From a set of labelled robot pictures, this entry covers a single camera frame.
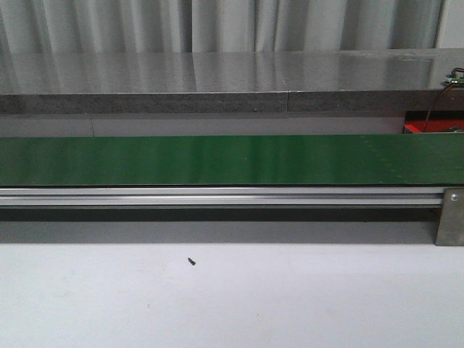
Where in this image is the metal conveyor bracket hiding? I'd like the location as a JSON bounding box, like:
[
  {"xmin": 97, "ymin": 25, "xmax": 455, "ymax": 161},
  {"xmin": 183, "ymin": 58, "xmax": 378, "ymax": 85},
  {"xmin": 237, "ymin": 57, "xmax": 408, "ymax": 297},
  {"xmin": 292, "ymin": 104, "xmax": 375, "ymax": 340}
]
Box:
[{"xmin": 436, "ymin": 187, "xmax": 464, "ymax": 247}]

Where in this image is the aluminium conveyor rail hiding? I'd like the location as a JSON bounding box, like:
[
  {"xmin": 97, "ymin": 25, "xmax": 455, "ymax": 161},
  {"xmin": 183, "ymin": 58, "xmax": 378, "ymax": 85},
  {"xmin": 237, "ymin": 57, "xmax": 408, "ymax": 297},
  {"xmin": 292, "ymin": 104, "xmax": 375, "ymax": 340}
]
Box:
[{"xmin": 1, "ymin": 186, "xmax": 445, "ymax": 207}]

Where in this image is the small green circuit board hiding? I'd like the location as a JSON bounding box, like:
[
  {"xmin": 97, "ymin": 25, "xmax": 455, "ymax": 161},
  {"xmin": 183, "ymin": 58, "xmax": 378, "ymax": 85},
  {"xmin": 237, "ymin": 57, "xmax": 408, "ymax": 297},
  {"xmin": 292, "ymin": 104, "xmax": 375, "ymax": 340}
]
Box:
[{"xmin": 442, "ymin": 70, "xmax": 464, "ymax": 87}]

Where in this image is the grey curtain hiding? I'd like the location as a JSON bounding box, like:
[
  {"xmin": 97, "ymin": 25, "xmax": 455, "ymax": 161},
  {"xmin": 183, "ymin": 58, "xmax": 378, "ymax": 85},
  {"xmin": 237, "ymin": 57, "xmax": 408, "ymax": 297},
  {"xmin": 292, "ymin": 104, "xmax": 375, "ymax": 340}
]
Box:
[{"xmin": 1, "ymin": 1, "xmax": 444, "ymax": 54}]

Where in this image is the grey stone-look shelf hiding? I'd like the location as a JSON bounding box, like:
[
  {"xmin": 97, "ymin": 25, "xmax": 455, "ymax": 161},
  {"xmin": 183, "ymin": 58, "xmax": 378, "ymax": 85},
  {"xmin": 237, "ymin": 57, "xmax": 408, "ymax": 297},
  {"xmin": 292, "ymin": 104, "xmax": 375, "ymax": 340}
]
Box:
[{"xmin": 1, "ymin": 49, "xmax": 463, "ymax": 114}]

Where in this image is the red bin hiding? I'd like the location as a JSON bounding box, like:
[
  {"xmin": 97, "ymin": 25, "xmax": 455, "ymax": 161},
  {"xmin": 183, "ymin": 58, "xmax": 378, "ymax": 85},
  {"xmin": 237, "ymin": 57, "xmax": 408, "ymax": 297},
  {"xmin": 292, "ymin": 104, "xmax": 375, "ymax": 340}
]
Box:
[{"xmin": 403, "ymin": 111, "xmax": 463, "ymax": 133}]

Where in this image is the green conveyor belt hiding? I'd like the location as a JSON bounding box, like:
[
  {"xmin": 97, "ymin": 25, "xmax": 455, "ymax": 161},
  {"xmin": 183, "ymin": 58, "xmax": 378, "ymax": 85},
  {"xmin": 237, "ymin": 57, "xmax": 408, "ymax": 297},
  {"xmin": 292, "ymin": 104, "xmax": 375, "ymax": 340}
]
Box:
[{"xmin": 1, "ymin": 133, "xmax": 463, "ymax": 186}]

